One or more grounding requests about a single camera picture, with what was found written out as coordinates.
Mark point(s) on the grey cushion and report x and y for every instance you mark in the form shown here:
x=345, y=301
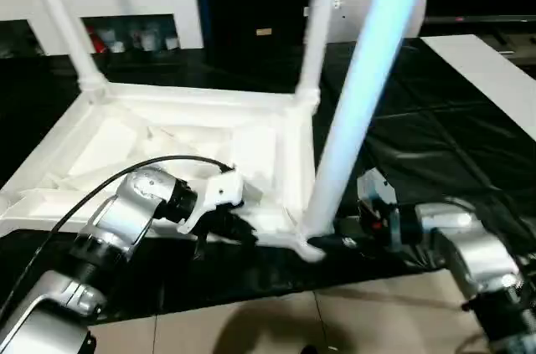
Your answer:
x=394, y=7

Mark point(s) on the white cabinet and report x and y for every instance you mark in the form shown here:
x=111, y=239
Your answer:
x=84, y=2

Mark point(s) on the white flat sheet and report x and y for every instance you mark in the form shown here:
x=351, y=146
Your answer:
x=490, y=78

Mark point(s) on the small tan label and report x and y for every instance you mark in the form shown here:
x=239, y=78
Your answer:
x=264, y=32

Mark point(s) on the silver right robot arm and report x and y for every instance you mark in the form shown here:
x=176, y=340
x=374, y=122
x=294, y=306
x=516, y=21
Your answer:
x=477, y=253

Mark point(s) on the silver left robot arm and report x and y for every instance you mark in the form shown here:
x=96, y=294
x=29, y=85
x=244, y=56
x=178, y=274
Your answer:
x=100, y=245

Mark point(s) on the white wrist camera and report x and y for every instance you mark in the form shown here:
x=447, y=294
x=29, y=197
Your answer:
x=216, y=197
x=377, y=187

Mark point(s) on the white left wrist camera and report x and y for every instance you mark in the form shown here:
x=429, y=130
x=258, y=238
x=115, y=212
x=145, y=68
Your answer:
x=216, y=197

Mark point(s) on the white plastic table top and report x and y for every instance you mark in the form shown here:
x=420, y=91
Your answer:
x=167, y=128

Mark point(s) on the white plastic table leg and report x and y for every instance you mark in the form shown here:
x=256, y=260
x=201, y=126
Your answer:
x=368, y=86
x=320, y=19
x=63, y=19

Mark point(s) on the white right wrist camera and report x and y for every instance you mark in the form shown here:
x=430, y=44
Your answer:
x=377, y=187

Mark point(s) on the black work mat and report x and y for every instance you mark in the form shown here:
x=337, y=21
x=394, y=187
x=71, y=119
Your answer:
x=435, y=120

